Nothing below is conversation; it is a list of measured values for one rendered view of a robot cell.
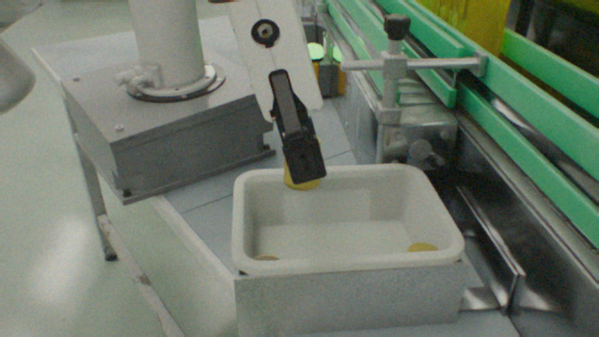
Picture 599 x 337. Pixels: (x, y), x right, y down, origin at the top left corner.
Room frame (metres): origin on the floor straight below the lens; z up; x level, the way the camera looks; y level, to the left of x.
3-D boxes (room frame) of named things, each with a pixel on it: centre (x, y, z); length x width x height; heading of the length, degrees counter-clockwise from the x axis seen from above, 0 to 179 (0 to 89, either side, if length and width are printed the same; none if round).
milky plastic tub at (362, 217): (0.42, -0.05, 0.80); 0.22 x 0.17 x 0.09; 95
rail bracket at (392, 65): (0.54, -0.14, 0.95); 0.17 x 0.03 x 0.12; 95
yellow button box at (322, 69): (0.96, -0.03, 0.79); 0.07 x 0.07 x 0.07; 5
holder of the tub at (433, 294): (0.42, -0.07, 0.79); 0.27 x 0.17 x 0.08; 95
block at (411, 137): (0.54, -0.15, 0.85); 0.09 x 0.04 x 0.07; 95
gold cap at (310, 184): (0.39, -0.01, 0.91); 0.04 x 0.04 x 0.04
